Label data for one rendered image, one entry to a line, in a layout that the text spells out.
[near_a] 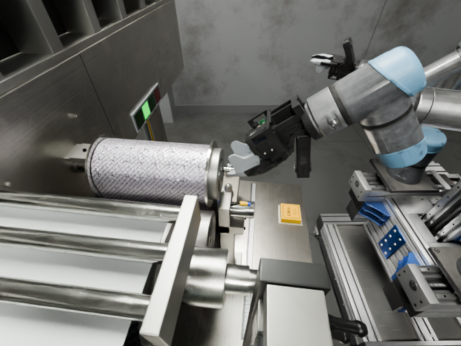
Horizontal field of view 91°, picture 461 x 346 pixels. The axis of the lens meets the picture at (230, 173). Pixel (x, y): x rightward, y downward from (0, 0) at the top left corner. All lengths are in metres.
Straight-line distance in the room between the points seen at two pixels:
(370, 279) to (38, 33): 1.75
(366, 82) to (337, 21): 2.67
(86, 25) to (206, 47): 2.25
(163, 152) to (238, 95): 2.67
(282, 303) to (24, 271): 0.19
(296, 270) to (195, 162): 0.32
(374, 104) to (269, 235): 0.56
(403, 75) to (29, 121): 0.60
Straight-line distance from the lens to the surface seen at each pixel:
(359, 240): 1.81
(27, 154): 0.55
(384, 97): 0.41
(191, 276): 0.26
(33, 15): 0.61
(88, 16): 0.73
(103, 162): 0.53
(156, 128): 1.49
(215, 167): 0.45
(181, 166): 0.46
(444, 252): 1.17
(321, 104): 0.41
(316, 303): 0.18
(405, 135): 0.46
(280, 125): 0.42
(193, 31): 2.88
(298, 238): 0.84
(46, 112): 0.58
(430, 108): 0.59
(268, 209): 0.89
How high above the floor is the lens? 1.61
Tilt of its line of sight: 45 degrees down
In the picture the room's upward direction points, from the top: straight up
